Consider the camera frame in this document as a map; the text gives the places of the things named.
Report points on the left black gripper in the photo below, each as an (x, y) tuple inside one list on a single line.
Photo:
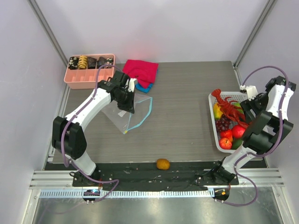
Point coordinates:
[(129, 107)]

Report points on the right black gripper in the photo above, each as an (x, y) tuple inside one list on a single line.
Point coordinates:
[(246, 110)]

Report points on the red toy lobster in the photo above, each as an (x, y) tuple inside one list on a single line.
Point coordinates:
[(229, 110)]

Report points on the clear zip top bag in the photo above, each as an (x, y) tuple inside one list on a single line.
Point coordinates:
[(126, 121)]

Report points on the brown toy potato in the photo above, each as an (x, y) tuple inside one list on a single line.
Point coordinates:
[(163, 164)]

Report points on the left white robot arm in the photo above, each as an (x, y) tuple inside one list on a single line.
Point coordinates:
[(68, 135)]

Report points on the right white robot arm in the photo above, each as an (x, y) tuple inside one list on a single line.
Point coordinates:
[(264, 119)]

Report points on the blue folded cloth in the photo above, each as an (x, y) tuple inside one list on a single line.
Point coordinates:
[(143, 86)]

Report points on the green toy lime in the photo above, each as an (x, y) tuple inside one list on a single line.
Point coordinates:
[(238, 107)]

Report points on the black dotted sock roll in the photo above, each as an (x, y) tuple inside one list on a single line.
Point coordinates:
[(109, 61)]

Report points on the black patterned sock roll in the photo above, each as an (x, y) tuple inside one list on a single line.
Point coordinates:
[(101, 61)]

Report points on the red folded cloth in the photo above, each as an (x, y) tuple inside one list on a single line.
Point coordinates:
[(141, 70)]

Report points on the white plastic basket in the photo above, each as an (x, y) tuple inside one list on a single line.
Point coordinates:
[(234, 95)]

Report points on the green toy avocado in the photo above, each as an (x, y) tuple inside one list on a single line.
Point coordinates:
[(236, 144)]

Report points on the pink compartment tray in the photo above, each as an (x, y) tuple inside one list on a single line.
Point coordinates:
[(85, 79)]

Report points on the purple toy grapes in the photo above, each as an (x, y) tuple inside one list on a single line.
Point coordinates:
[(222, 124)]

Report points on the dark brown sock roll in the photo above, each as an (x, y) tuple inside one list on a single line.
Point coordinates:
[(91, 62)]

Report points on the yellow orange toy mango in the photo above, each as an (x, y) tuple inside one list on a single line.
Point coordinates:
[(217, 111)]

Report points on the yellow striped sock roll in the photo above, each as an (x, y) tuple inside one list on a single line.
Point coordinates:
[(82, 62)]

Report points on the black floral sock roll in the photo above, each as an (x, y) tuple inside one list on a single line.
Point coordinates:
[(73, 63)]

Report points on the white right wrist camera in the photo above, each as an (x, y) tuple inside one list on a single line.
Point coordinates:
[(250, 90)]

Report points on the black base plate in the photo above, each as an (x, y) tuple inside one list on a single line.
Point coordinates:
[(181, 176)]

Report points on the perforated cable duct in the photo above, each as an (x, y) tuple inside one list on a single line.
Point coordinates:
[(95, 193)]

